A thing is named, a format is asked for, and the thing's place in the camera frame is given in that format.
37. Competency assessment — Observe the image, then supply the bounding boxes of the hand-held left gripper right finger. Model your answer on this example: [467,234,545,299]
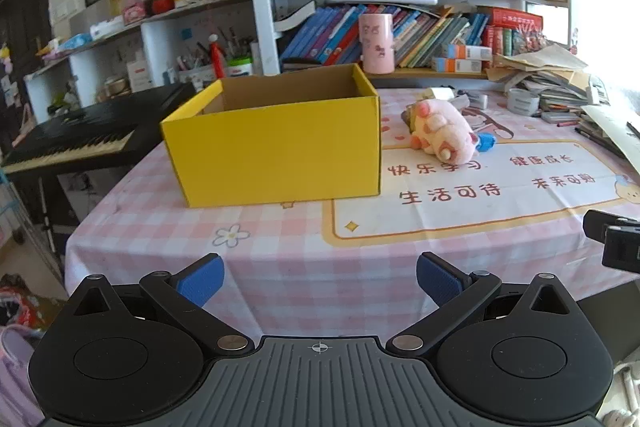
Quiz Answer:
[388,251,577,355]

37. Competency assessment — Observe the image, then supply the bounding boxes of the blue tissue pack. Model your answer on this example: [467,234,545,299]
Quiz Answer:
[56,33,94,53]

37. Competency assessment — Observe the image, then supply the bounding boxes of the orange white carton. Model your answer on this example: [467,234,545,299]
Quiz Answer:
[432,44,494,60]
[432,58,484,74]

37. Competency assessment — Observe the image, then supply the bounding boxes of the black electronic keyboard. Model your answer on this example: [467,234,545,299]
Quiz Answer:
[0,82,197,174]

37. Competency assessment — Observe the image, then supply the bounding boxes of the thick black-covered book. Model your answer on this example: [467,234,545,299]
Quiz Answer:
[274,4,317,34]

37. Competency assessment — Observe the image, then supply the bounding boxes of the clear holder with pens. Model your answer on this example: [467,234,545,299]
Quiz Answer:
[177,41,217,84]

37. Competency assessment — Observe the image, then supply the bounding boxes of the pile of papers and notebooks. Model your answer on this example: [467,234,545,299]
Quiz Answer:
[487,44,640,160]

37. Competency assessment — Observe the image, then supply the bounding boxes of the pink printed cup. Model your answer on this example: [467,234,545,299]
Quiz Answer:
[358,13,396,74]

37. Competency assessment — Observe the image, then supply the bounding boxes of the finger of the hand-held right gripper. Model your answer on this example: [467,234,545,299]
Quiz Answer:
[582,209,640,241]
[602,227,640,274]

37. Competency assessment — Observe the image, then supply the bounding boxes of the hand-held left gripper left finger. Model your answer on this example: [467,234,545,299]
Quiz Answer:
[69,253,254,355]

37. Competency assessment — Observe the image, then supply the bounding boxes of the pink checked cloth-covered desktop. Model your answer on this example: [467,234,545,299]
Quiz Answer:
[64,86,640,338]

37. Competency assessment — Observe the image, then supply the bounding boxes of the pink plush toy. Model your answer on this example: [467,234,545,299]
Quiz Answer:
[403,99,482,162]

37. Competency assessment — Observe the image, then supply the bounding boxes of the red tassel ornament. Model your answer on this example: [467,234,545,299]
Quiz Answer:
[208,34,227,80]

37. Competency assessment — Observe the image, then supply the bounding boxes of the white cable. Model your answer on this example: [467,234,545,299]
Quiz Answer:
[599,357,640,427]

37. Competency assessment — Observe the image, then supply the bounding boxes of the red boxed book set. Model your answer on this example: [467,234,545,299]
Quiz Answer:
[486,6,545,56]

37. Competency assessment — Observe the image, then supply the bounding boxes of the white carton red print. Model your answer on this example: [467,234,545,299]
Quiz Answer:
[125,59,156,93]

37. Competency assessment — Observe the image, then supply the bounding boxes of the colourful cloth pile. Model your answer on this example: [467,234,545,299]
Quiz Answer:
[0,273,69,334]

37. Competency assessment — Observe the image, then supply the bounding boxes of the white tape roll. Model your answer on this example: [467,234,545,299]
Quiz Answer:
[506,88,541,117]

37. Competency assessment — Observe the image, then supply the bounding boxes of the white jar green lid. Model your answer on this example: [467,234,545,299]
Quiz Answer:
[227,57,254,78]

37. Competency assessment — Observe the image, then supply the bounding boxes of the row of blue children's books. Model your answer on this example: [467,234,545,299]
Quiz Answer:
[280,4,492,68]

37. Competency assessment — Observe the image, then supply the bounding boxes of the yellow cardboard box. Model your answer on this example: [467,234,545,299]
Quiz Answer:
[160,63,382,209]

